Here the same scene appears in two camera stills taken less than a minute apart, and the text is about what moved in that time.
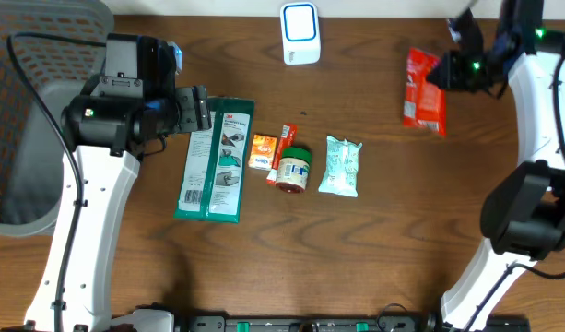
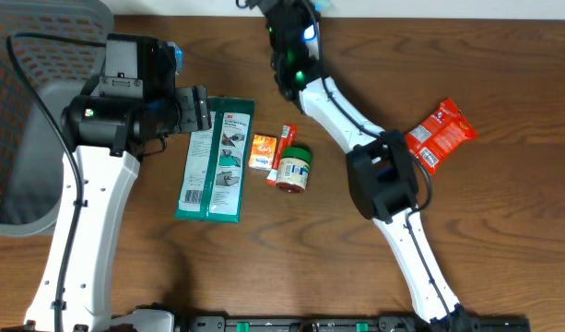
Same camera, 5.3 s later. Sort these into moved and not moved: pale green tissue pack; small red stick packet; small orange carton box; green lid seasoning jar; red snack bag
Moved: pale green tissue pack; red snack bag
Not moved: small red stick packet; green lid seasoning jar; small orange carton box
